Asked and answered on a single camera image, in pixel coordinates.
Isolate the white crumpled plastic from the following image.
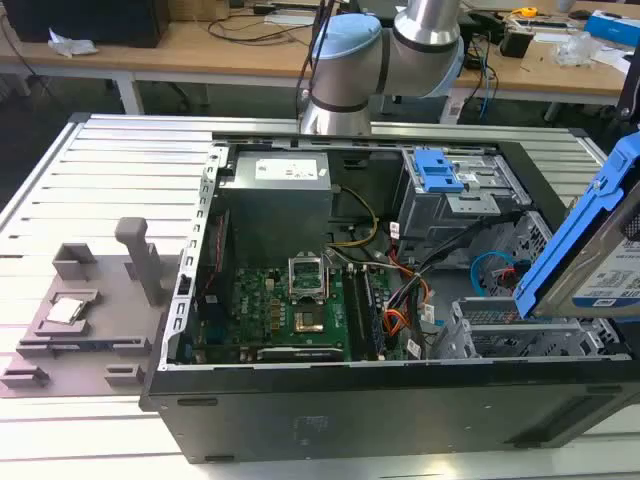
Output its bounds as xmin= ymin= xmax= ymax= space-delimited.
xmin=47 ymin=27 xmax=100 ymax=57

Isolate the blue drive latch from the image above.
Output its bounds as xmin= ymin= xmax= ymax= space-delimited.
xmin=413 ymin=149 xmax=465 ymax=194

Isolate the blue cardboard box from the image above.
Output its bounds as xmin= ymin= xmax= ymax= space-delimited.
xmin=583 ymin=9 xmax=640 ymax=49

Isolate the gray parts rack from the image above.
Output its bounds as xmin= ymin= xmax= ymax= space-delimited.
xmin=0 ymin=217 xmax=184 ymax=399

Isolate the hard disk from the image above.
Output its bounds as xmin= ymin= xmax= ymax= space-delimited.
xmin=514 ymin=132 xmax=640 ymax=321

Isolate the orange red wire bundle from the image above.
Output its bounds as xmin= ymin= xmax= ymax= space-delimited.
xmin=382 ymin=259 xmax=437 ymax=351

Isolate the yellow black power cable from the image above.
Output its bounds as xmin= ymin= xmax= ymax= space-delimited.
xmin=327 ymin=184 xmax=380 ymax=249

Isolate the blue hanging cable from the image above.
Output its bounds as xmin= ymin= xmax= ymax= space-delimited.
xmin=477 ymin=47 xmax=497 ymax=120

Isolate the gray power supply unit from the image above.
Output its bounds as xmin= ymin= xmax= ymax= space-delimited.
xmin=219 ymin=151 xmax=335 ymax=251

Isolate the small black box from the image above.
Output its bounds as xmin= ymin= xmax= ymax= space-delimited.
xmin=499 ymin=24 xmax=535 ymax=59

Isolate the black open PC case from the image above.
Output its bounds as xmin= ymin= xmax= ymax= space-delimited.
xmin=138 ymin=130 xmax=640 ymax=464

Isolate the black expansion card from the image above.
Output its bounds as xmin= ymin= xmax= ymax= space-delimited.
xmin=254 ymin=345 xmax=346 ymax=365

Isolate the CPU socket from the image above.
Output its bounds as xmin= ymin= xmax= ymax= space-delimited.
xmin=292 ymin=307 xmax=329 ymax=335

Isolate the dark RAM stick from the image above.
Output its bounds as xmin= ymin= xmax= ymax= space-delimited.
xmin=49 ymin=340 xmax=145 ymax=352

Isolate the metal socket cover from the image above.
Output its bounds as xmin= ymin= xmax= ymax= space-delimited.
xmin=288 ymin=253 xmax=327 ymax=302

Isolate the black wire bundle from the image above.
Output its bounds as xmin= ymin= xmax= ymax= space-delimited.
xmin=399 ymin=212 xmax=526 ymax=361

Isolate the green motherboard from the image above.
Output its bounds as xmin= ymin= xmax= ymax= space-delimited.
xmin=192 ymin=264 xmax=416 ymax=364

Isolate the metal drive cage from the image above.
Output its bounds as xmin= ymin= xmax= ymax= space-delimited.
xmin=394 ymin=147 xmax=532 ymax=251

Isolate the blue disk wire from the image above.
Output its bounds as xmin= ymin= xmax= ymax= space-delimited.
xmin=472 ymin=251 xmax=519 ymax=297

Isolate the metal disk bay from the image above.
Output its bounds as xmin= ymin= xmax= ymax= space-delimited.
xmin=432 ymin=209 xmax=631 ymax=361

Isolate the wooden desk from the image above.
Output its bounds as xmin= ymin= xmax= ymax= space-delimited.
xmin=0 ymin=0 xmax=640 ymax=120

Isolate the clear plastic bag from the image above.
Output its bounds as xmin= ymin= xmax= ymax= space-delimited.
xmin=553 ymin=32 xmax=607 ymax=68

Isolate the black computer box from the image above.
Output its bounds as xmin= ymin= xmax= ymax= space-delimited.
xmin=2 ymin=0 xmax=171 ymax=49

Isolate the silver CPU chip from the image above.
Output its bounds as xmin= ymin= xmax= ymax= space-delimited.
xmin=45 ymin=296 xmax=89 ymax=324

